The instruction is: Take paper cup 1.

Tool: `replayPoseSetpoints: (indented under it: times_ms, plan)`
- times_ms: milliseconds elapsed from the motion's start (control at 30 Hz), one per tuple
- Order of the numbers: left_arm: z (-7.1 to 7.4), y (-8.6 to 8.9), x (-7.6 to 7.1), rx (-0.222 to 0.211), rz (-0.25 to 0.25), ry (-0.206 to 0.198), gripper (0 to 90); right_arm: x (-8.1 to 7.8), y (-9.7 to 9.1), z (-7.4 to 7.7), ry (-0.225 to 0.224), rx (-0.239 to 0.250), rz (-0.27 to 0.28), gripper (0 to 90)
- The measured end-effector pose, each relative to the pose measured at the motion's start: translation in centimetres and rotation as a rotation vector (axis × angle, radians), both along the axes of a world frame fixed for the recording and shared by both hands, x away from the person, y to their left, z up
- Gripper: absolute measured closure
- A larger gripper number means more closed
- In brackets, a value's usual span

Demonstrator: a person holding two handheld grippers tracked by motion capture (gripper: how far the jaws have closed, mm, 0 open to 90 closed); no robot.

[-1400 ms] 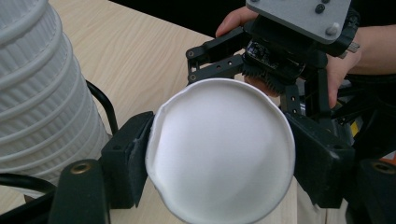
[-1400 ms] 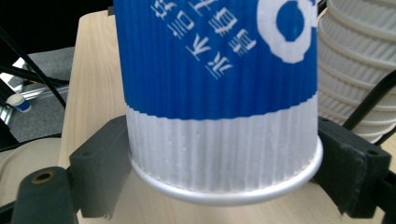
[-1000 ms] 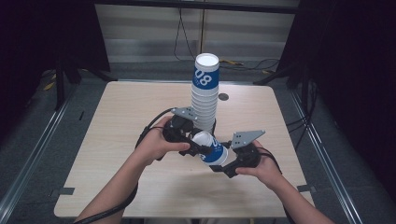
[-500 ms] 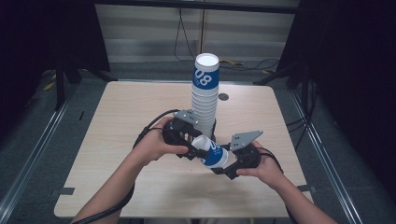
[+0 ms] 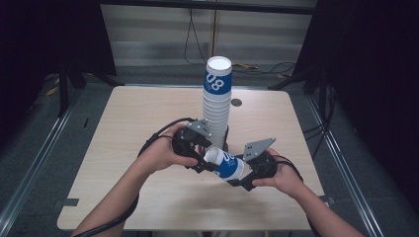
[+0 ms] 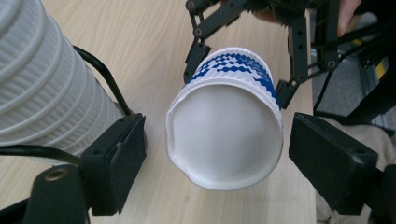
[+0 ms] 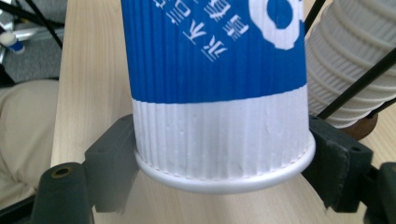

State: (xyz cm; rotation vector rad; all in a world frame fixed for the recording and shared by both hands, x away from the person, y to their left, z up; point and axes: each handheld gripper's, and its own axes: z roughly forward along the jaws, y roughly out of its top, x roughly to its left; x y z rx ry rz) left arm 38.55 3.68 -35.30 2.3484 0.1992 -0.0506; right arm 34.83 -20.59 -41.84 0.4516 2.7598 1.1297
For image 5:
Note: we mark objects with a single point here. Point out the stack of white paper cups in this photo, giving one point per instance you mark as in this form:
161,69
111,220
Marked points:
217,105

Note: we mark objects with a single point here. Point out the dark round table grommet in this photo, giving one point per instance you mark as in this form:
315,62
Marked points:
236,102

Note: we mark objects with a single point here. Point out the black metal stand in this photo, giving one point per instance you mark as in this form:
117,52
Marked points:
324,89
63,92

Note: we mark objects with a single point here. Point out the person's left hand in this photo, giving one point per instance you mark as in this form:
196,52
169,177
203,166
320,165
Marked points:
158,153

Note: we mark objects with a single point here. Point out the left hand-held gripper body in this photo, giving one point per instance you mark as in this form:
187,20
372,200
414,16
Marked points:
186,143

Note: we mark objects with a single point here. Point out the blue ribbed paper cup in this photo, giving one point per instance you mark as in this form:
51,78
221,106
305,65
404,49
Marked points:
229,166

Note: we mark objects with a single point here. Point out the black tape strip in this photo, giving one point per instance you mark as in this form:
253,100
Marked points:
70,202

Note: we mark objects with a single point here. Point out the aluminium floor rail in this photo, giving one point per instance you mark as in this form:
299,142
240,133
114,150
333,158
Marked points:
344,164
38,164

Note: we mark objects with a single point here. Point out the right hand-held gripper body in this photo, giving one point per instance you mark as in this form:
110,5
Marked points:
262,166

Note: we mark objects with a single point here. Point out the black metal frame bar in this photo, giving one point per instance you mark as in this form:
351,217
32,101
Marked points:
204,6

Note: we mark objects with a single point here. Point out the person's right hand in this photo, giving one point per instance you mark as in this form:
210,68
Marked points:
286,179

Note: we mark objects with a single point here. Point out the dark curtain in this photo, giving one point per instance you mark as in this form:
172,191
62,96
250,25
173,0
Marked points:
378,65
49,33

